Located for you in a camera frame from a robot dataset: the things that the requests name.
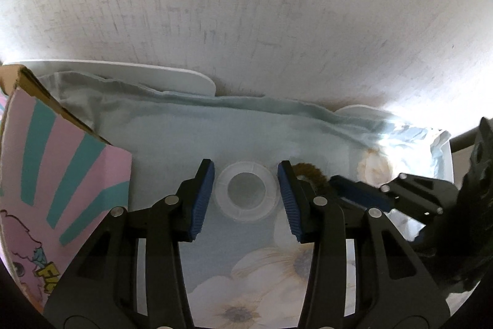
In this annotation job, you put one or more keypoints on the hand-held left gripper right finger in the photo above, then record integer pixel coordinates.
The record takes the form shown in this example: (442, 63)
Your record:
(287, 198)

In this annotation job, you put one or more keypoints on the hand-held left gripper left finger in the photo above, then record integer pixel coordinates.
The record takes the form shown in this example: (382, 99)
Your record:
(202, 198)

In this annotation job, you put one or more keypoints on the cardboard box with pink lining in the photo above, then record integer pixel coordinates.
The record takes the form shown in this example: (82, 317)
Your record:
(57, 159)

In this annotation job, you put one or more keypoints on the white tray table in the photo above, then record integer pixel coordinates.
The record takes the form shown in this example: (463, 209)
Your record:
(154, 76)

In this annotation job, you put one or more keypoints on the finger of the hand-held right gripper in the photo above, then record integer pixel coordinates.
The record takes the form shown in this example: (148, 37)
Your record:
(354, 192)

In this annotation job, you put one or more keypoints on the light blue floral cloth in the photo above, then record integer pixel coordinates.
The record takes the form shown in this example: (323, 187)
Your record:
(173, 128)

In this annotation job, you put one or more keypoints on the translucent white tape roll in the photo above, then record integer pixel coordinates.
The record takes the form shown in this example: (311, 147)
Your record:
(223, 194)

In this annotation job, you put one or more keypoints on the brown hair scrunchie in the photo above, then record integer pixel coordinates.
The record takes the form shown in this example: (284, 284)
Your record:
(314, 175)

